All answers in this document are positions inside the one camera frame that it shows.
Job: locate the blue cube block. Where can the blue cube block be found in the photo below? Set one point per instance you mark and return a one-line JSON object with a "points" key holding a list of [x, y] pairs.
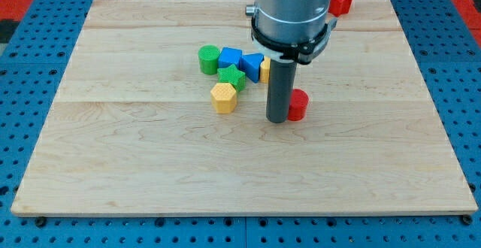
{"points": [[229, 56]]}

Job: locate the yellow block behind tool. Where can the yellow block behind tool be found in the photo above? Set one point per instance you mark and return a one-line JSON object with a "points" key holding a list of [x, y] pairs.
{"points": [[264, 70]]}

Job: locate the red cylinder block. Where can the red cylinder block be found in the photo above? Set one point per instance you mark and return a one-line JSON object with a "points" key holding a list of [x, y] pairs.
{"points": [[298, 105]]}

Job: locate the wooden board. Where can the wooden board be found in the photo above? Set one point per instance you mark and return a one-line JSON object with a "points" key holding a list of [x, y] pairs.
{"points": [[132, 132]]}

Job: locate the blue triangle block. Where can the blue triangle block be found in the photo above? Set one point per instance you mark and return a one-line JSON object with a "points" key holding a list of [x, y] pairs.
{"points": [[250, 65]]}

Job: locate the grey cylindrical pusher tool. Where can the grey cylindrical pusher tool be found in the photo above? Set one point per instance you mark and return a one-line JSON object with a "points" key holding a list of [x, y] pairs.
{"points": [[280, 86]]}

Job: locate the green cylinder block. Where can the green cylinder block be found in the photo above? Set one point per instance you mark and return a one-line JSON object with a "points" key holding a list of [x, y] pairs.
{"points": [[208, 56]]}

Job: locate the green star block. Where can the green star block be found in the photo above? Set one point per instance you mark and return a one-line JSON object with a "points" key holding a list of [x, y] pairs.
{"points": [[232, 75]]}

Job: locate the red star block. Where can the red star block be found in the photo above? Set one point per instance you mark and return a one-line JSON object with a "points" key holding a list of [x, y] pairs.
{"points": [[339, 7]]}

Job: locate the yellow hexagon block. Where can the yellow hexagon block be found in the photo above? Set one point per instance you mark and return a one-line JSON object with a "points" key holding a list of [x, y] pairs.
{"points": [[223, 98]]}

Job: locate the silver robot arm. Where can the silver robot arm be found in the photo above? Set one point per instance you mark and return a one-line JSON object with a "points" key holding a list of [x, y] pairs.
{"points": [[291, 30]]}

